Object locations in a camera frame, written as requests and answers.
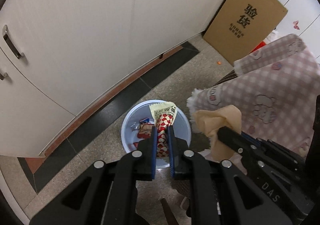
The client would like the red checkered snack wrapper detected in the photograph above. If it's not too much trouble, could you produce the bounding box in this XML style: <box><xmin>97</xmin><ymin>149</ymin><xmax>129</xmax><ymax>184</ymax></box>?
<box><xmin>149</xmin><ymin>101</ymin><xmax>178</xmax><ymax>158</ymax></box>

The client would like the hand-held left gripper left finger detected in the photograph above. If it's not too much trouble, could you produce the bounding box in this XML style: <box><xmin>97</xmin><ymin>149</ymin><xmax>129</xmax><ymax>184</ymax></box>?
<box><xmin>29</xmin><ymin>126</ymin><xmax>158</xmax><ymax>225</ymax></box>

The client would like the light blue plastic bin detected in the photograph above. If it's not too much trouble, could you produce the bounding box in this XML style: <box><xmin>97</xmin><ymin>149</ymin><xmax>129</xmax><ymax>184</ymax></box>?
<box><xmin>121</xmin><ymin>100</ymin><xmax>192</xmax><ymax>168</ymax></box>

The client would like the red snack packet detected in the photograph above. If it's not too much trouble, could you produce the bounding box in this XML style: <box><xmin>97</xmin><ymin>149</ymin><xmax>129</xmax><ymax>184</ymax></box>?
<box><xmin>137</xmin><ymin>123</ymin><xmax>155</xmax><ymax>140</ymax></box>

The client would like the round table with pink checked cloth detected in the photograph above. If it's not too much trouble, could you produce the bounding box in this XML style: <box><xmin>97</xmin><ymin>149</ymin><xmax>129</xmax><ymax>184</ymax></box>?
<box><xmin>187</xmin><ymin>33</ymin><xmax>320</xmax><ymax>161</ymax></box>

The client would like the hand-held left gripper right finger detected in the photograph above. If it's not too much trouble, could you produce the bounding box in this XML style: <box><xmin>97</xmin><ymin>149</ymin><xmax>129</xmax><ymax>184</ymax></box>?
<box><xmin>167</xmin><ymin>126</ymin><xmax>298</xmax><ymax>225</ymax></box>

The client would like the small white plastic bag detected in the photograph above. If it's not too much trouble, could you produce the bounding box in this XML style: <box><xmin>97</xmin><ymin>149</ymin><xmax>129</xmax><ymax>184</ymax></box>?
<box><xmin>266</xmin><ymin>29</ymin><xmax>280</xmax><ymax>42</ymax></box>

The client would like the tall cardboard box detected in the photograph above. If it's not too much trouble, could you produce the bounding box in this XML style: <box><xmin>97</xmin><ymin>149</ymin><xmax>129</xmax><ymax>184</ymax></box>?
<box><xmin>202</xmin><ymin>0</ymin><xmax>288</xmax><ymax>67</ymax></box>

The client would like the beige cloth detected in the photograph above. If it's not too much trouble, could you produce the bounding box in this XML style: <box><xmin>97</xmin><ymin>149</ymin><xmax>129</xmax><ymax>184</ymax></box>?
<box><xmin>194</xmin><ymin>105</ymin><xmax>242</xmax><ymax>161</ymax></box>

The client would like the white low cabinet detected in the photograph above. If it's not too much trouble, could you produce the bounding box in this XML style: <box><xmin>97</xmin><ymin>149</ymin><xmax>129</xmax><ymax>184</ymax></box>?
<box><xmin>0</xmin><ymin>0</ymin><xmax>241</xmax><ymax>159</ymax></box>

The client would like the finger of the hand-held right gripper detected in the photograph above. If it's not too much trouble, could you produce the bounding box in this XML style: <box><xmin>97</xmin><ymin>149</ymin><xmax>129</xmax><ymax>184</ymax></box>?
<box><xmin>240</xmin><ymin>133</ymin><xmax>265</xmax><ymax>149</ymax></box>
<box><xmin>217</xmin><ymin>126</ymin><xmax>253</xmax><ymax>159</ymax></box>

